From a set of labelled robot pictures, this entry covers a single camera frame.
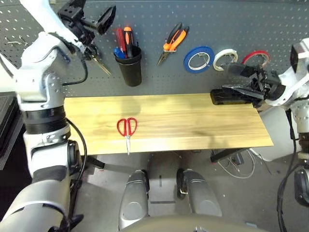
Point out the blue tape roll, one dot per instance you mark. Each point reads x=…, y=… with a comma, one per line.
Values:
x=186, y=62

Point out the orange black needle-nose pliers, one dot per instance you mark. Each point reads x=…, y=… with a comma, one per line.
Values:
x=176, y=38

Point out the silver left robot leg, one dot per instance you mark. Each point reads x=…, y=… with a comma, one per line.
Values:
x=134, y=200

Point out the silver U-shaped peg hook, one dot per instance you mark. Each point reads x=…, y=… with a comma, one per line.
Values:
x=14, y=43

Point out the blue marker pen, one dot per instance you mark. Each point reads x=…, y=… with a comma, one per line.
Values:
x=118, y=52

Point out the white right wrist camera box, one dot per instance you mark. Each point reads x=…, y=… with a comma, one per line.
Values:
x=301, y=55

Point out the black table leg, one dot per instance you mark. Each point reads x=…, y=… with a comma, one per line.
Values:
x=96, y=163
x=224, y=155

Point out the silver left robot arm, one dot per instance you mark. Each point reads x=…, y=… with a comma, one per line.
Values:
x=36, y=79

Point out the dark grey metal pegboard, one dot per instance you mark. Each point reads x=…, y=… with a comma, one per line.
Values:
x=217, y=19

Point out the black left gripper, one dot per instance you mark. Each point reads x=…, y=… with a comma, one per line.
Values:
x=74, y=19

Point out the black equipment case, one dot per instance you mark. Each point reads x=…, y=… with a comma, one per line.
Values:
x=7, y=125

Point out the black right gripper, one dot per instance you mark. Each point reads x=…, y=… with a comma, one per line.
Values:
x=268, y=84

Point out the silver right robot leg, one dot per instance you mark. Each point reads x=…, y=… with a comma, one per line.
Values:
x=198, y=193

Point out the black plastic tool case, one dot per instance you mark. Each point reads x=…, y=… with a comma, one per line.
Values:
x=222, y=100

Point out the black plastic cup holder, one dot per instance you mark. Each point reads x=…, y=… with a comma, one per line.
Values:
x=131, y=72

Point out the silver robot leg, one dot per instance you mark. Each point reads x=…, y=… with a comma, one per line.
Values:
x=134, y=200
x=198, y=193

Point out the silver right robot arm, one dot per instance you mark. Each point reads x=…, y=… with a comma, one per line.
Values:
x=301, y=116

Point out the white tape roll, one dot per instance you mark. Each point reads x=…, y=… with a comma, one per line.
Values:
x=216, y=64

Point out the grey robot torso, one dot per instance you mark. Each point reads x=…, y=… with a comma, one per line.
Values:
x=193, y=224

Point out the red tape roll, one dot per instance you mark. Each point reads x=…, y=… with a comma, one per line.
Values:
x=253, y=52

